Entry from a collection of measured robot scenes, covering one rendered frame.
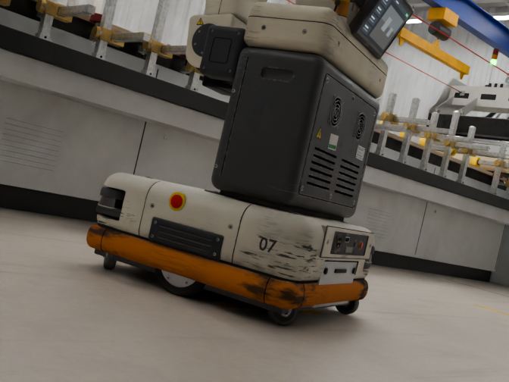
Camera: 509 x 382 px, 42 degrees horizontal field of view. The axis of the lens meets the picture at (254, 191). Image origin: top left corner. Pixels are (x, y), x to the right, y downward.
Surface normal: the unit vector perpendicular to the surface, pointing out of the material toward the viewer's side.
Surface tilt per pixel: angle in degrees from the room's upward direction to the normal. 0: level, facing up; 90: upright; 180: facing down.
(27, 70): 90
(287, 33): 90
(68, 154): 90
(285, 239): 90
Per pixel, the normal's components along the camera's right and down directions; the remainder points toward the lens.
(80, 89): 0.66, 0.15
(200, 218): -0.45, -0.11
